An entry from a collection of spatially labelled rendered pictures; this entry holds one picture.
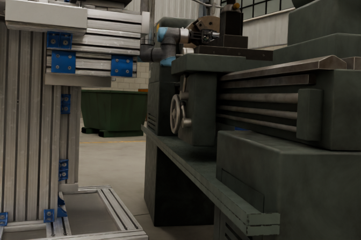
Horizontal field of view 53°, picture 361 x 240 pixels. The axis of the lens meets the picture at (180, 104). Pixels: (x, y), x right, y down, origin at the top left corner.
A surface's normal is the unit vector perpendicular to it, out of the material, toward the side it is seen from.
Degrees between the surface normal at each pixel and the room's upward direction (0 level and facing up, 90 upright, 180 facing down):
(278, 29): 90
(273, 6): 90
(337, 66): 90
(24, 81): 90
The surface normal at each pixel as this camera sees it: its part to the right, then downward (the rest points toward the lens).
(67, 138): 0.36, 0.04
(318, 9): -0.98, -0.04
